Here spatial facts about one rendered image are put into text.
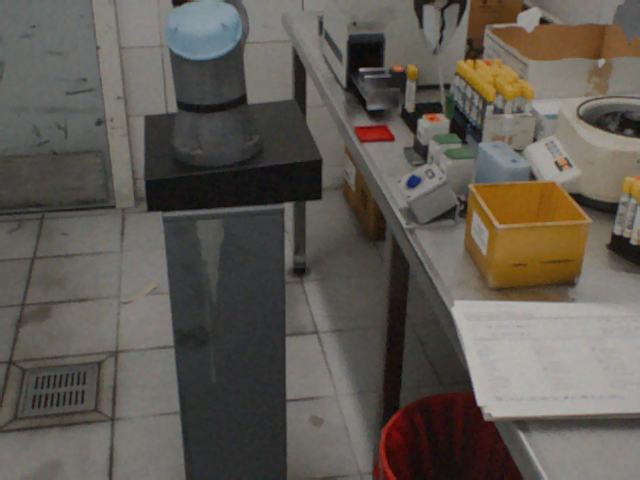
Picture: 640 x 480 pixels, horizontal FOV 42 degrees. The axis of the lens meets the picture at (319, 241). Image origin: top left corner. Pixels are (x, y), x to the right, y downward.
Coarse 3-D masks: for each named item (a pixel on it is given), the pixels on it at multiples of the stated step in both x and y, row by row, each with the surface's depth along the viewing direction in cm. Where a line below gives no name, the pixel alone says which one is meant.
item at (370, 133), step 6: (354, 126) 167; (360, 126) 167; (366, 126) 168; (372, 126) 168; (378, 126) 168; (384, 126) 168; (360, 132) 166; (366, 132) 166; (372, 132) 166; (378, 132) 166; (384, 132) 166; (390, 132) 165; (360, 138) 162; (366, 138) 162; (372, 138) 162; (378, 138) 162; (384, 138) 162; (390, 138) 163
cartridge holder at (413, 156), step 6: (414, 138) 156; (414, 144) 156; (420, 144) 153; (408, 150) 156; (414, 150) 156; (420, 150) 153; (426, 150) 153; (408, 156) 155; (414, 156) 153; (420, 156) 153; (426, 156) 153; (414, 162) 153; (420, 162) 153; (426, 162) 153
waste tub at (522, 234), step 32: (480, 192) 124; (512, 192) 124; (544, 192) 125; (480, 224) 119; (512, 224) 127; (544, 224) 112; (576, 224) 113; (480, 256) 120; (512, 256) 114; (544, 256) 115; (576, 256) 116
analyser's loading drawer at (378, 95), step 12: (360, 72) 179; (372, 72) 179; (384, 72) 180; (360, 84) 179; (372, 84) 176; (384, 84) 176; (372, 96) 171; (384, 96) 172; (396, 96) 172; (372, 108) 172
